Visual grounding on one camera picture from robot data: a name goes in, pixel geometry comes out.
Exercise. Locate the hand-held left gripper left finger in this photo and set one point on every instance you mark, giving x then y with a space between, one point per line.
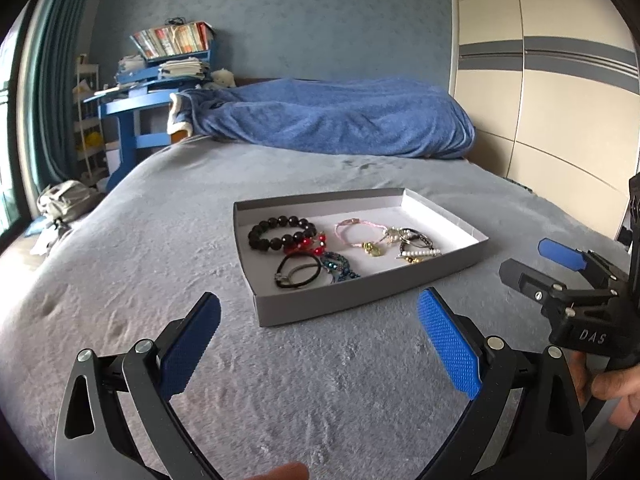
192 345

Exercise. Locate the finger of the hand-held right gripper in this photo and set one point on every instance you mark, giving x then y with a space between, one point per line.
562 253
520 277

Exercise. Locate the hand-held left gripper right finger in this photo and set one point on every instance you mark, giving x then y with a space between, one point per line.
447 345

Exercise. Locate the shallow grey cardboard box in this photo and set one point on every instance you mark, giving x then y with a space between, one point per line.
370 271

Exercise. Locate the person's right hand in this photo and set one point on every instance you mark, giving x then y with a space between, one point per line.
617 390

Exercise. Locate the person's left hand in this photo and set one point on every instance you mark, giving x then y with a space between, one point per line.
282 472

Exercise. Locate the grey bed cover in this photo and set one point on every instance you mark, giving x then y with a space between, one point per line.
175 220

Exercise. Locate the beige wardrobe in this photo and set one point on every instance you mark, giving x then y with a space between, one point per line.
550 110

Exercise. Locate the grey bag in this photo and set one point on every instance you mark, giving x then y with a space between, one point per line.
62 200

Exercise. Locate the yellow round object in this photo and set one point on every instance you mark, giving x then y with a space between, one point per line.
92 142

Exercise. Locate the blue wooden desk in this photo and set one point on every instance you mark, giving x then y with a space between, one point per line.
127 125

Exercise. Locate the blue fleece blanket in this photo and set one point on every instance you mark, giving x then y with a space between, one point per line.
340 115

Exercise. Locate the white shelf rack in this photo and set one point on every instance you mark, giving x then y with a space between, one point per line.
85 110

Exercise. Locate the white plush toy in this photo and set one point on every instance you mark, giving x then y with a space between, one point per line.
223 77

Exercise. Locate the stack of papers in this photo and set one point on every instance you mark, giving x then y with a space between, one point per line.
185 67

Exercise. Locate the teal curtain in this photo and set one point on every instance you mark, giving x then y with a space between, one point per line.
55 85

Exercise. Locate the row of books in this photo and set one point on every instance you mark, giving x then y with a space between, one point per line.
170 40

